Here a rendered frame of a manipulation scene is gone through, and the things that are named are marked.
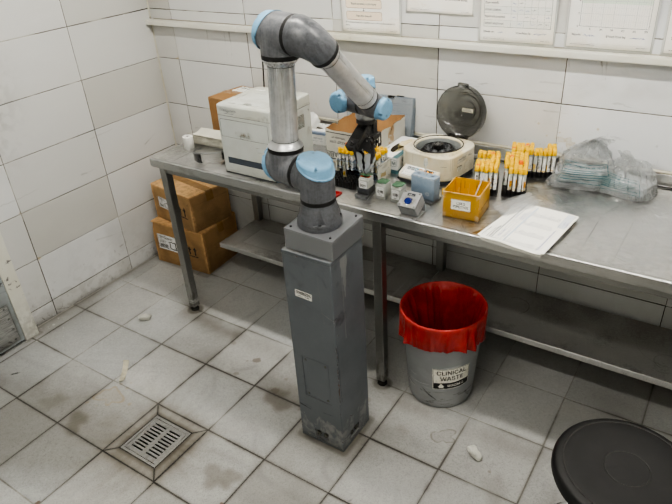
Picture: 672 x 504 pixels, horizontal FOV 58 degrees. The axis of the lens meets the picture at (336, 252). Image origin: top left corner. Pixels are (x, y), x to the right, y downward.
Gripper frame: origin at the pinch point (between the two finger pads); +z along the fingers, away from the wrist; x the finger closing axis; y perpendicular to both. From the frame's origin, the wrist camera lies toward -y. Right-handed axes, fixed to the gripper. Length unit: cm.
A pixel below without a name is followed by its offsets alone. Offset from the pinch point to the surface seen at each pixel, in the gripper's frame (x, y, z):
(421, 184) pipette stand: -21.4, 4.8, 3.1
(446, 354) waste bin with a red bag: -40, -10, 66
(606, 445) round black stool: -104, -59, 32
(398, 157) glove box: -1.7, 24.0, 3.0
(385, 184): -8.9, 0.1, 3.7
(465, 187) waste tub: -36.4, 10.0, 3.4
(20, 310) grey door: 164, -66, 80
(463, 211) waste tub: -41.0, -2.3, 6.4
